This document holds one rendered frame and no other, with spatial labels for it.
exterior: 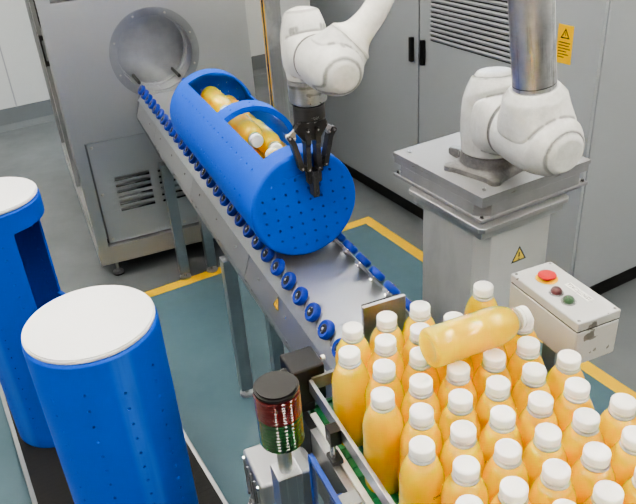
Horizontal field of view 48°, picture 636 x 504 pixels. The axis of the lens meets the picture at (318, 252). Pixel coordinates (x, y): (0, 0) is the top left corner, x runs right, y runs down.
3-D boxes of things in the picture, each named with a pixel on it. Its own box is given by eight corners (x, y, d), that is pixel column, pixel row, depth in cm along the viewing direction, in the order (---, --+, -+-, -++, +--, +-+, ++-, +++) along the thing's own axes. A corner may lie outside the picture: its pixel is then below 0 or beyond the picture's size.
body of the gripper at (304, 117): (297, 109, 161) (300, 148, 166) (331, 102, 164) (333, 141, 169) (285, 100, 167) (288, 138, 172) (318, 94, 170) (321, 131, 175)
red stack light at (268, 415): (292, 390, 103) (289, 369, 101) (309, 418, 98) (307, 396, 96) (249, 404, 101) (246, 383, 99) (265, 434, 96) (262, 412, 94)
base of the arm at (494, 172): (470, 146, 211) (471, 128, 208) (536, 165, 196) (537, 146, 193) (430, 165, 201) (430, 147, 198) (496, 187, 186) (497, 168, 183)
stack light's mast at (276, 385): (297, 446, 108) (288, 364, 100) (314, 475, 103) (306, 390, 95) (258, 461, 106) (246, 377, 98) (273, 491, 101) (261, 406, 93)
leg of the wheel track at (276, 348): (284, 376, 292) (269, 242, 261) (289, 384, 287) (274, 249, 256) (271, 380, 290) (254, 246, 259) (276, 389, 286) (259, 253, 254)
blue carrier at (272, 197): (255, 135, 262) (239, 58, 247) (362, 236, 192) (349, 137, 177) (180, 157, 254) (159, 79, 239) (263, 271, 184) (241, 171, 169)
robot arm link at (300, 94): (333, 79, 161) (334, 104, 164) (316, 69, 168) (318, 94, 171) (295, 86, 158) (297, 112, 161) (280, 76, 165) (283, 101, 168)
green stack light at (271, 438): (294, 416, 105) (292, 391, 103) (311, 445, 100) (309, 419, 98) (253, 431, 103) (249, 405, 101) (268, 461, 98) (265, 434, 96)
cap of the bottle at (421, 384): (434, 382, 121) (434, 374, 120) (431, 397, 118) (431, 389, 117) (411, 379, 122) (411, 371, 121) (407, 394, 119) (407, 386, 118)
